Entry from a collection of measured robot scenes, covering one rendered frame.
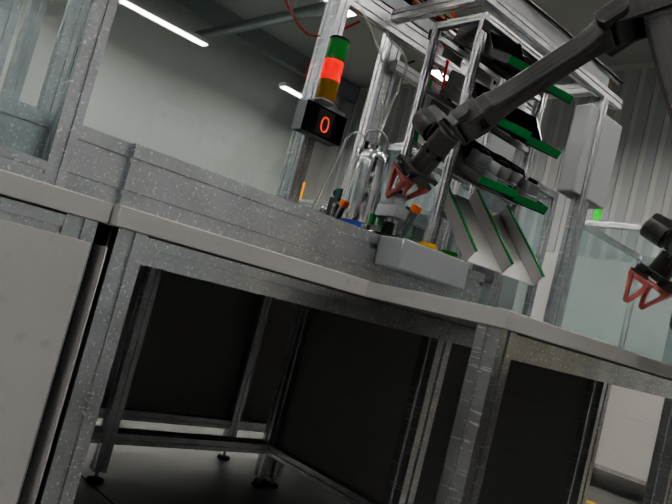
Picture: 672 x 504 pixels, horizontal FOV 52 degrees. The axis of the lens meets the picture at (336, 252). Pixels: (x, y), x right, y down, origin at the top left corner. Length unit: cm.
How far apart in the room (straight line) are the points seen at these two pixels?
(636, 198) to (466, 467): 999
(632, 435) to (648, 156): 632
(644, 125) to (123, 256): 1064
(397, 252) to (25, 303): 68
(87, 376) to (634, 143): 1064
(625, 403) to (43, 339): 490
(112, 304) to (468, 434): 56
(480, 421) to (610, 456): 450
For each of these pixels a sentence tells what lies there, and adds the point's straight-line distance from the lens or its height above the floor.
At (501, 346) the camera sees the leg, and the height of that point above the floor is 80.
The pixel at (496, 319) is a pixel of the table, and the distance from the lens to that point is 107.
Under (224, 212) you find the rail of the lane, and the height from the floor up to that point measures 90.
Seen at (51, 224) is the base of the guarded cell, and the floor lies 81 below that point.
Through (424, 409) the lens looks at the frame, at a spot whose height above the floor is 64.
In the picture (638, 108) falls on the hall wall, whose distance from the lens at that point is 1154.
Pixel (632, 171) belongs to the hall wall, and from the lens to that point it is 1115.
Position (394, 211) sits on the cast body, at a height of 105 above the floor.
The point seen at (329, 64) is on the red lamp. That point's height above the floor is 134.
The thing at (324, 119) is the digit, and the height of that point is 121.
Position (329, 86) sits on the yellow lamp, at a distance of 164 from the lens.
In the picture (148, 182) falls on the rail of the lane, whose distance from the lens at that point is 108.
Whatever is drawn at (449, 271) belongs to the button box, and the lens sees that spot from 143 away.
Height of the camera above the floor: 80
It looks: 5 degrees up
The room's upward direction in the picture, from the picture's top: 14 degrees clockwise
